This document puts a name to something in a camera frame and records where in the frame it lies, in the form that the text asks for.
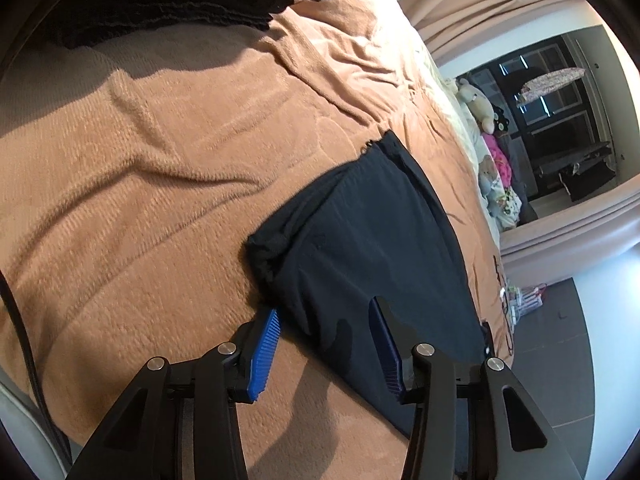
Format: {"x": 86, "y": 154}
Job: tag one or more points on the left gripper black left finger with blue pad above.
{"x": 256, "y": 342}

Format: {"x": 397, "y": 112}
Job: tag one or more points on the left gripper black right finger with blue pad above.
{"x": 394, "y": 355}

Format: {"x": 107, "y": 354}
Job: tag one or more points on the dark navy pants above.
{"x": 370, "y": 227}

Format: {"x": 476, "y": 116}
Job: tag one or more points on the white storage rack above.
{"x": 525, "y": 300}

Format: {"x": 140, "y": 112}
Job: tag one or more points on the small grey plush bear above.
{"x": 490, "y": 183}

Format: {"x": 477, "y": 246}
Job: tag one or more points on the pink plush toy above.
{"x": 501, "y": 162}

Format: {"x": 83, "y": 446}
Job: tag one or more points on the orange brown bed blanket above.
{"x": 132, "y": 172}

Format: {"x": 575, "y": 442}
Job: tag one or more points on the white bed sheet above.
{"x": 469, "y": 136}

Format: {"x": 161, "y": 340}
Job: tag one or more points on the black plush toy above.
{"x": 501, "y": 122}

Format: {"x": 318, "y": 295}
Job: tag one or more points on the beige teddy bear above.
{"x": 478, "y": 104}

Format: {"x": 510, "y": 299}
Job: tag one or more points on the dark tv bench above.
{"x": 580, "y": 172}

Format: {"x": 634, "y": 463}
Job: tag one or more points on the floral ironing board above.
{"x": 548, "y": 83}

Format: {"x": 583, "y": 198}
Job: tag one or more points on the pink beige curtain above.
{"x": 578, "y": 238}

